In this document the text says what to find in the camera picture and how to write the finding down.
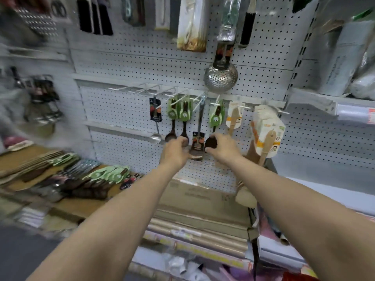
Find person's right hand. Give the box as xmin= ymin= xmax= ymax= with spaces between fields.
xmin=204 ymin=133 xmax=244 ymax=167

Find person's left hand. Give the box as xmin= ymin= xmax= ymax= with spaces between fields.
xmin=160 ymin=136 xmax=194 ymax=173

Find black slotted turner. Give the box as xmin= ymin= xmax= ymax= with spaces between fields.
xmin=189 ymin=95 xmax=207 ymax=161

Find wooden spatulas bunch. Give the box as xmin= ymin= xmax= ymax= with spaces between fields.
xmin=235 ymin=104 xmax=286 ymax=209

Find small steel ladle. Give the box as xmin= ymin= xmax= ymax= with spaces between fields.
xmin=148 ymin=98 xmax=163 ymax=144

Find bundle of carded steel utensils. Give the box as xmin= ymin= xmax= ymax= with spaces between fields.
xmin=119 ymin=172 xmax=144 ymax=190
xmin=38 ymin=159 xmax=102 ymax=196

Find row of dark spoons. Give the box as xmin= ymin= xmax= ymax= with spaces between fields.
xmin=71 ymin=165 xmax=131 ymax=201

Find person's right forearm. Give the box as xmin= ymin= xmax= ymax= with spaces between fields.
xmin=231 ymin=156 xmax=375 ymax=281

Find person's left forearm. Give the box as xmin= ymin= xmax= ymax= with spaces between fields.
xmin=26 ymin=164 xmax=182 ymax=281

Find grey store shelf unit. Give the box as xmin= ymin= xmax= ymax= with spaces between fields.
xmin=263 ymin=0 xmax=375 ymax=276

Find large steel skimmer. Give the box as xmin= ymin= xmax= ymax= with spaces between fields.
xmin=204 ymin=43 xmax=238 ymax=93

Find stack of long beige boxes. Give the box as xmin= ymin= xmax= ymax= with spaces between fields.
xmin=143 ymin=210 xmax=258 ymax=270

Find white knife in package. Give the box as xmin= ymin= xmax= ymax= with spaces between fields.
xmin=177 ymin=0 xmax=210 ymax=52

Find clear pack green insert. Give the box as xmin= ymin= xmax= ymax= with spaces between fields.
xmin=216 ymin=0 xmax=242 ymax=43

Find white hanging pack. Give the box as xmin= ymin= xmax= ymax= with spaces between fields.
xmin=154 ymin=0 xmax=171 ymax=30

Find grey cup pack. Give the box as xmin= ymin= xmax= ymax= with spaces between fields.
xmin=318 ymin=20 xmax=375 ymax=97

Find dark hanging pack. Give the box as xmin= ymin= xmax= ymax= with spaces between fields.
xmin=121 ymin=0 xmax=146 ymax=27

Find slim white roll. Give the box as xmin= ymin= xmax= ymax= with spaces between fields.
xmin=350 ymin=55 xmax=375 ymax=100

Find black flat brush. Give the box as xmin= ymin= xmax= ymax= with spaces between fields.
xmin=91 ymin=0 xmax=101 ymax=35
xmin=98 ymin=0 xmax=114 ymax=36
xmin=77 ymin=0 xmax=93 ymax=33

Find red packet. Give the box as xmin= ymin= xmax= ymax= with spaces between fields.
xmin=3 ymin=136 xmax=29 ymax=148

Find black orange tool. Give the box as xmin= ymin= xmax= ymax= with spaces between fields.
xmin=292 ymin=0 xmax=314 ymax=14

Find scissors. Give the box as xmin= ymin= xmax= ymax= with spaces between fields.
xmin=50 ymin=0 xmax=67 ymax=18

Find steel grater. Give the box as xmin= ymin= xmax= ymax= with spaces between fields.
xmin=14 ymin=7 xmax=58 ymax=38

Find black brush white handle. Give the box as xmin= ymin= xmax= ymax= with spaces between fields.
xmin=239 ymin=0 xmax=258 ymax=48

